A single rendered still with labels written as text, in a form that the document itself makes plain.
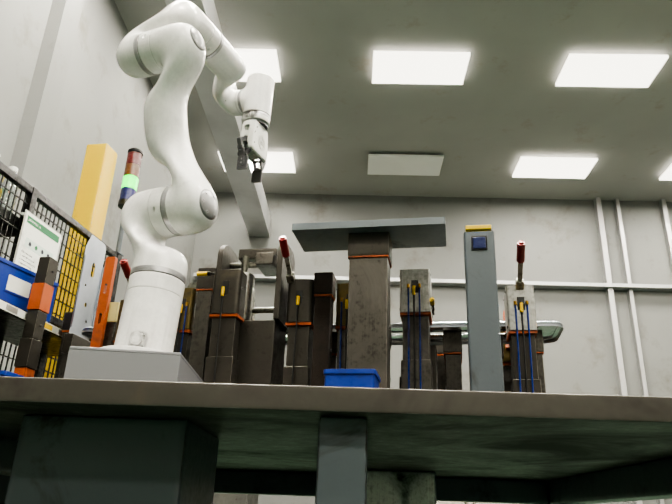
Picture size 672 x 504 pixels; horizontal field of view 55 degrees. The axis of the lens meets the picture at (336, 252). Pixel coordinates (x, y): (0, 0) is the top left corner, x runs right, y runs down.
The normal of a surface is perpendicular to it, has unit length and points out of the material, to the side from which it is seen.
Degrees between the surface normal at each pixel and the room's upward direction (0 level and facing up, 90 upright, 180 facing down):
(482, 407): 90
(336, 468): 90
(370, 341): 90
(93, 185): 90
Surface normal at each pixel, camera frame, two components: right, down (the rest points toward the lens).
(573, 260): -0.02, -0.38
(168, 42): -0.38, -0.08
